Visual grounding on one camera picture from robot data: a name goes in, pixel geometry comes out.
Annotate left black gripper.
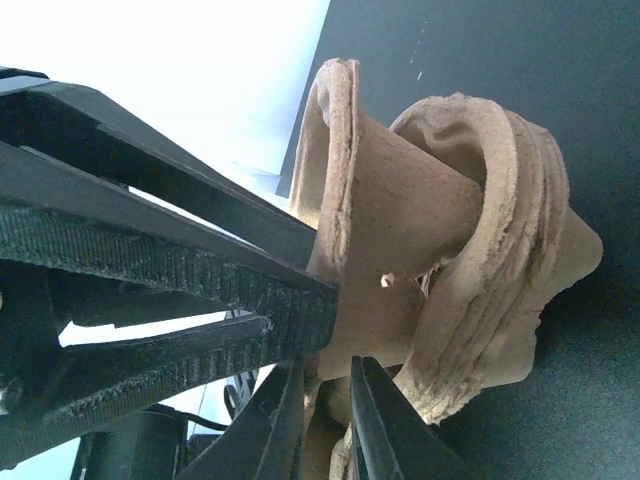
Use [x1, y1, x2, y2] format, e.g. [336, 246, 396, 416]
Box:
[71, 360, 304, 480]

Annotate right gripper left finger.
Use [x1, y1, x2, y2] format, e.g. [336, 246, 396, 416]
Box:
[1, 70, 337, 469]

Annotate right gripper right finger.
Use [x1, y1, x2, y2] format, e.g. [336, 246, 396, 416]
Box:
[351, 356, 471, 480]

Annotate brown pulp cup carrier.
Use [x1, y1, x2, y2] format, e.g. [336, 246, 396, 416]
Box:
[289, 59, 603, 479]

